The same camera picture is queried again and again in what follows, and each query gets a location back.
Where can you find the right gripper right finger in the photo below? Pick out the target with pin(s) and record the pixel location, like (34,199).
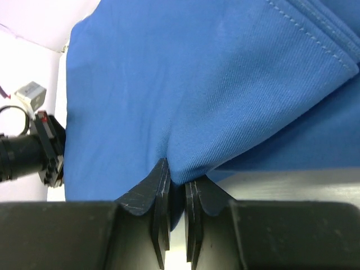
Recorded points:
(210,235)

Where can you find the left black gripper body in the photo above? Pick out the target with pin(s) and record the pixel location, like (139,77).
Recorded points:
(41,151)

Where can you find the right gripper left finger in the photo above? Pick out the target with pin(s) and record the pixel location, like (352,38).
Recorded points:
(143,234)

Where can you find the blue surgical wrap cloth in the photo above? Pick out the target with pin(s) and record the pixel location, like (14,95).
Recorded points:
(215,87)

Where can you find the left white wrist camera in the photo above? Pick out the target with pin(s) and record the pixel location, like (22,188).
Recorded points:
(32,95)

